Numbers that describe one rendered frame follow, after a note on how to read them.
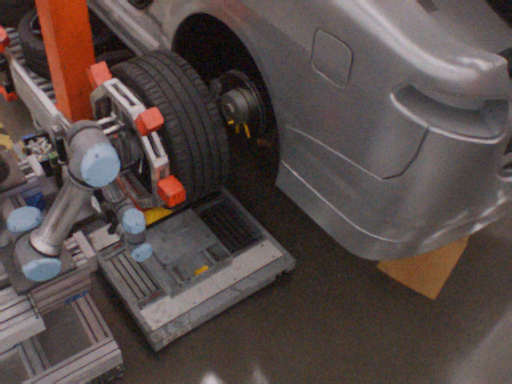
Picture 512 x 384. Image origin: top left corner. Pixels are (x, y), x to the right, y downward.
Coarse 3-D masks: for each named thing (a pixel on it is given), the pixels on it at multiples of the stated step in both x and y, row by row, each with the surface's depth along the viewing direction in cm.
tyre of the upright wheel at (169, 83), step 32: (128, 64) 241; (160, 64) 238; (160, 96) 228; (192, 96) 231; (160, 128) 230; (192, 128) 229; (224, 128) 236; (192, 160) 232; (224, 160) 240; (192, 192) 242
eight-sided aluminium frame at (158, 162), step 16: (112, 80) 241; (96, 96) 254; (112, 96) 237; (128, 96) 234; (96, 112) 264; (128, 112) 228; (144, 144) 228; (160, 144) 230; (160, 160) 229; (128, 176) 276; (160, 176) 239; (128, 192) 271; (144, 192) 266
